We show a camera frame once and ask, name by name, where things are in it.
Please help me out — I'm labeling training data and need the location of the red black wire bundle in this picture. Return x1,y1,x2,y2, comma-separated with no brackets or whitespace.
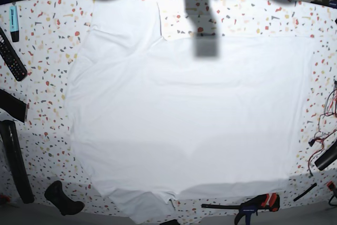
306,80,337,178

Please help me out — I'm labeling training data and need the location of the terrazzo patterned tablecloth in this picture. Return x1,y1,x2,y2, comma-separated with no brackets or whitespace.
1,0,336,224

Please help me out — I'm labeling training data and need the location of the small black stick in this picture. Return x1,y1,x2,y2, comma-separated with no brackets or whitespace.
293,183,317,202

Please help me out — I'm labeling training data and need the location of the black flat case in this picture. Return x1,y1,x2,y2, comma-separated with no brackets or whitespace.
1,90,27,123

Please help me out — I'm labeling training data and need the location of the blue highlighter marker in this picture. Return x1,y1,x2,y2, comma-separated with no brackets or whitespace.
9,5,19,42

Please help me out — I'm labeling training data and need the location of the white T-shirt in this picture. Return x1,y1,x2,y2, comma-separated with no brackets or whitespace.
65,0,313,223

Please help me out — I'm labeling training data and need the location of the black cylinder right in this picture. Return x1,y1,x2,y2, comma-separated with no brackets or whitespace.
314,147,336,171

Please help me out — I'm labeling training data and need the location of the black cylindrical tube left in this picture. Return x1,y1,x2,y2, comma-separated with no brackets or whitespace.
1,120,35,204

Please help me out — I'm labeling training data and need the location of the black orange bar clamp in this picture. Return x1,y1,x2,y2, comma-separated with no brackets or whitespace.
201,193,280,225

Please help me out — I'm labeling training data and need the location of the black TV remote control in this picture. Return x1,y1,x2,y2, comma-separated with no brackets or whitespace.
0,29,27,82

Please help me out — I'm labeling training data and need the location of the small orange black device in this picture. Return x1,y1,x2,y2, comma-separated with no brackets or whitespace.
327,181,334,190

